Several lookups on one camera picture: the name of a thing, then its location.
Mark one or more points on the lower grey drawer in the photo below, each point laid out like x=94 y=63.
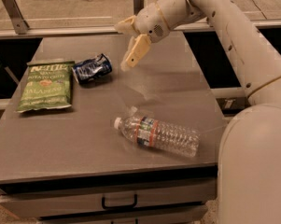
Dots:
x=165 y=215

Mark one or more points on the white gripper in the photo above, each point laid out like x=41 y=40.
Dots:
x=148 y=22

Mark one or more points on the left metal railing bracket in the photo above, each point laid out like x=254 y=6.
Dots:
x=20 y=25

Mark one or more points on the green jalapeno chips bag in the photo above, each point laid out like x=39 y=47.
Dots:
x=48 y=86

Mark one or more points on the clear plastic water bottle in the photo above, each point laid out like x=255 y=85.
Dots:
x=152 y=133

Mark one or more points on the upper grey drawer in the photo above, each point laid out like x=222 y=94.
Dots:
x=88 y=200

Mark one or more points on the grey drawer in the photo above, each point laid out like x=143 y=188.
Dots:
x=165 y=215
x=88 y=200

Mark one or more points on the horizontal metal rail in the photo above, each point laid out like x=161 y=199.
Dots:
x=198 y=26

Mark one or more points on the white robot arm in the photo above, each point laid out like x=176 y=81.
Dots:
x=249 y=159

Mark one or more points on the black drawer handle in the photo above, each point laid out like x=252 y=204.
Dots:
x=119 y=202

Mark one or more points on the blue pepsi can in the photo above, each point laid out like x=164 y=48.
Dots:
x=91 y=69

